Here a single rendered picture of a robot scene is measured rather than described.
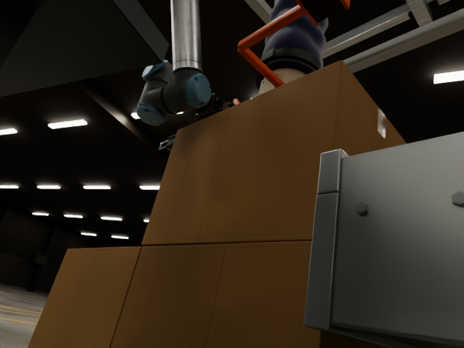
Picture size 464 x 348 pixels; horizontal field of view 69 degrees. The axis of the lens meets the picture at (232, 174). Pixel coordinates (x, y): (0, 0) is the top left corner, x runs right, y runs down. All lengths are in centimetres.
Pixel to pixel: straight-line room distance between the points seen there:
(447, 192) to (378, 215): 6
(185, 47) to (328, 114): 49
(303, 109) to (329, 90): 7
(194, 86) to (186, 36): 16
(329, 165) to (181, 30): 72
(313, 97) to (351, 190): 40
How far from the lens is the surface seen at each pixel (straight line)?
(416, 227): 36
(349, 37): 369
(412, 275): 35
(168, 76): 111
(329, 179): 42
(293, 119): 76
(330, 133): 68
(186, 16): 107
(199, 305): 75
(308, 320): 39
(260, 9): 366
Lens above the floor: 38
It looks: 24 degrees up
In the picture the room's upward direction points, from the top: 12 degrees clockwise
